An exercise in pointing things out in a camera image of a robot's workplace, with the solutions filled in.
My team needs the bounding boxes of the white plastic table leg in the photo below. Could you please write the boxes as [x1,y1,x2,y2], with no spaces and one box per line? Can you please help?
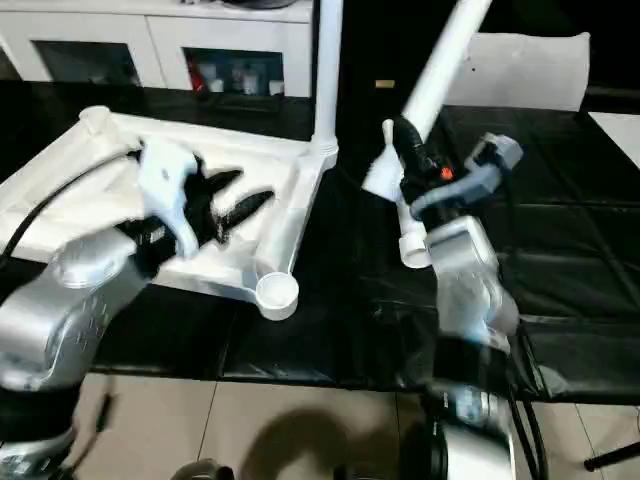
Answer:
[362,0,494,201]
[309,0,346,156]
[382,119,429,269]

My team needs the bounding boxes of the white plastic table top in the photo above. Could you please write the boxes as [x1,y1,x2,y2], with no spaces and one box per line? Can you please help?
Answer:
[0,105,341,321]

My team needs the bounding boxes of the black cabinet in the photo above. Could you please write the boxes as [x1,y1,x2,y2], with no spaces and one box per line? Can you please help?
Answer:
[344,0,451,121]

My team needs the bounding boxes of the white plastic seat panel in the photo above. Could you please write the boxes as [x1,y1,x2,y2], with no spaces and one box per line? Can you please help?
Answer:
[444,32,591,112]

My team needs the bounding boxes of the black table mat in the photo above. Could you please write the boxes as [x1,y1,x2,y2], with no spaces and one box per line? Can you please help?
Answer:
[0,79,640,401]

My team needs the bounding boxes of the white cabinet with glass doors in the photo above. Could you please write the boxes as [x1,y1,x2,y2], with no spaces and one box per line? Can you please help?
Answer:
[0,0,314,96]

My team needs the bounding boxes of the white flat board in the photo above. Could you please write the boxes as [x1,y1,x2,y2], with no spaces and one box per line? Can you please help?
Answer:
[588,110,640,169]

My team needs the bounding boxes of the dark robot foot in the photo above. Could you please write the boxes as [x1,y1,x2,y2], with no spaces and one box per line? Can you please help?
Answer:
[174,459,236,480]

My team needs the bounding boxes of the black metal stand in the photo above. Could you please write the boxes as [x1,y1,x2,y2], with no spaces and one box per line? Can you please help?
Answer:
[584,442,640,471]

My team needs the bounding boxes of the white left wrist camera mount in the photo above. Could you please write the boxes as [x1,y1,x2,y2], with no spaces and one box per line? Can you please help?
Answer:
[134,139,201,259]

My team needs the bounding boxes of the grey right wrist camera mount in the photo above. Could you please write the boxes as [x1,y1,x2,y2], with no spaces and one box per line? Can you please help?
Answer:
[414,132,524,216]

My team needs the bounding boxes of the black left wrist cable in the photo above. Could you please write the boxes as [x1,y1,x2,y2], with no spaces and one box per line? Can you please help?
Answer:
[0,147,146,261]

